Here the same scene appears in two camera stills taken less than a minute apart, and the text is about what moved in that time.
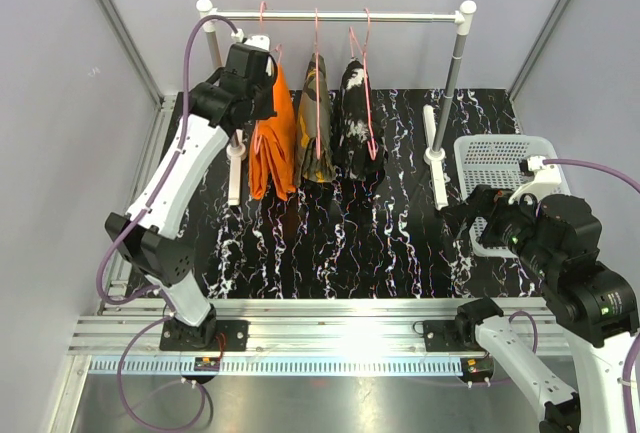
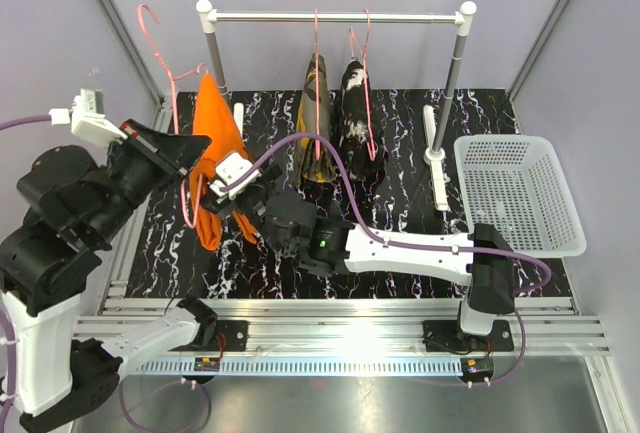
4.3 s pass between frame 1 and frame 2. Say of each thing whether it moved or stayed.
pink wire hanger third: stayed
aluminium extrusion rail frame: stayed
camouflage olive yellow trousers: stayed
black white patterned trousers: stayed
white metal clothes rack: stayed
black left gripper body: moved
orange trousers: moved
